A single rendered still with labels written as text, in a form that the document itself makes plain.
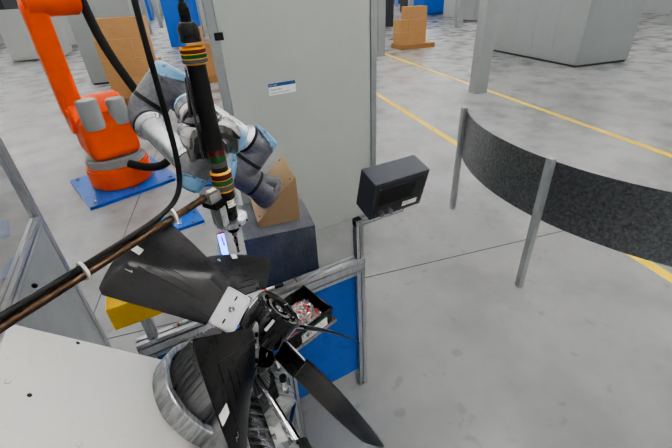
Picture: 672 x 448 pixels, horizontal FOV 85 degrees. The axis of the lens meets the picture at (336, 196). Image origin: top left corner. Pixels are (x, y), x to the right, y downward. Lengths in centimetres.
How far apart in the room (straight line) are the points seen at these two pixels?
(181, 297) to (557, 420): 193
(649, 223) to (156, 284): 224
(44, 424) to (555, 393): 217
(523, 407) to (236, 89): 246
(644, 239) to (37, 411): 245
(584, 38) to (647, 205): 819
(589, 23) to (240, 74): 876
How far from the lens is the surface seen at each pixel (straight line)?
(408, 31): 1313
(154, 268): 88
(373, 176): 141
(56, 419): 84
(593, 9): 1035
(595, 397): 250
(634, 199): 239
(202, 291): 89
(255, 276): 109
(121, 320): 137
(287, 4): 270
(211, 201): 77
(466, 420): 221
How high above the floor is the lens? 188
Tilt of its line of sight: 30 degrees down
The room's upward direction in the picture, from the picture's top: 3 degrees counter-clockwise
